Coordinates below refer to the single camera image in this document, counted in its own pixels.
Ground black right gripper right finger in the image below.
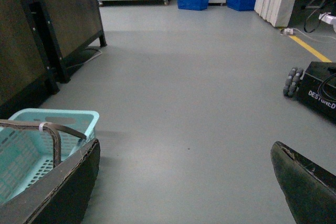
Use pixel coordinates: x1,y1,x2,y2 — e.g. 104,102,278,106
270,141,335,223

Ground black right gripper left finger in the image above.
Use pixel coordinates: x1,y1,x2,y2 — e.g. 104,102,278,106
1,138,100,223

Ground light blue plastic basket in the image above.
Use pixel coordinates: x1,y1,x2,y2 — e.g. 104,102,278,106
1,108,99,204

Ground grey basket handles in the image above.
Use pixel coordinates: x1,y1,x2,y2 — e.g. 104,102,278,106
1,119,87,168

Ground white zip tie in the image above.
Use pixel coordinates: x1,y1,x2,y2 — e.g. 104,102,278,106
38,122,47,132

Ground grey mecanum wheel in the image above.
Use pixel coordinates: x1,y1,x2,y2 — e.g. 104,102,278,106
282,67,304,98

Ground white power strip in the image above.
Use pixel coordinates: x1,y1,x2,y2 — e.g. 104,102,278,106
280,28,294,36

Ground dark wooden display stand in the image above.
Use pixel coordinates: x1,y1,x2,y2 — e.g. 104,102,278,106
1,0,107,119

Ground white floor cable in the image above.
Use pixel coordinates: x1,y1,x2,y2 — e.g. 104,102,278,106
291,27,336,42

